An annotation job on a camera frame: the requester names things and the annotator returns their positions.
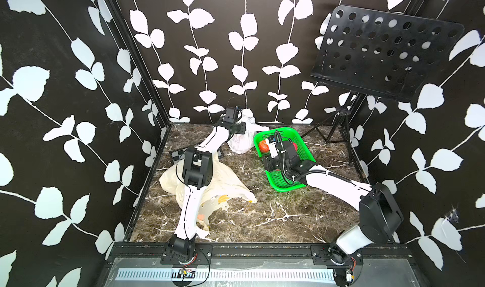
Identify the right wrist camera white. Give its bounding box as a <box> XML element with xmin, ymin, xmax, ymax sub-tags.
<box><xmin>265</xmin><ymin>135</ymin><xmax>279</xmax><ymax>159</ymax></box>

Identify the black perforated music stand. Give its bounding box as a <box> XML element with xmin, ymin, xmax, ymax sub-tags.
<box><xmin>299</xmin><ymin>5</ymin><xmax>465</xmax><ymax>144</ymax></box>

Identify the black white checkerboard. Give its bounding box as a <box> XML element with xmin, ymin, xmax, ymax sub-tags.
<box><xmin>169</xmin><ymin>147</ymin><xmax>225</xmax><ymax>164</ymax></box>

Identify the white slotted cable duct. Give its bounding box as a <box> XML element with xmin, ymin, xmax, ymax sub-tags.
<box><xmin>114</xmin><ymin>268</ymin><xmax>335</xmax><ymax>284</ymax></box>

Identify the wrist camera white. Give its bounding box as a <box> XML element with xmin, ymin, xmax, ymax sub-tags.
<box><xmin>265</xmin><ymin>135</ymin><xmax>279</xmax><ymax>159</ymax></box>
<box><xmin>222</xmin><ymin>106</ymin><xmax>241</xmax><ymax>124</ymax></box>

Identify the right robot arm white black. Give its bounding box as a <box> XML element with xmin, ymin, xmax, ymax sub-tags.
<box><xmin>256</xmin><ymin>131</ymin><xmax>404</xmax><ymax>265</ymax></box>

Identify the green perforated plastic basket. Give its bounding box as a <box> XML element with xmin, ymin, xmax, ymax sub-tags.
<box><xmin>253</xmin><ymin>127</ymin><xmax>316</xmax><ymax>192</ymax></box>

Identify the yellow banana print plastic bag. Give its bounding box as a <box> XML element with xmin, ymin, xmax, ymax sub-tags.
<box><xmin>159</xmin><ymin>152</ymin><xmax>257</xmax><ymax>240</ymax></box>

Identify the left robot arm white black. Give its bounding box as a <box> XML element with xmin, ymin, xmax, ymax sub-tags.
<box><xmin>167</xmin><ymin>106</ymin><xmax>246</xmax><ymax>266</ymax></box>

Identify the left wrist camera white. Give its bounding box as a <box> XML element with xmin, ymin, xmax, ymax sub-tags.
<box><xmin>222</xmin><ymin>106</ymin><xmax>241</xmax><ymax>124</ymax></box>

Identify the white knotted plastic bag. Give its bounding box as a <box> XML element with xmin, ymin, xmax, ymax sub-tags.
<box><xmin>228</xmin><ymin>109</ymin><xmax>270</xmax><ymax>154</ymax></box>

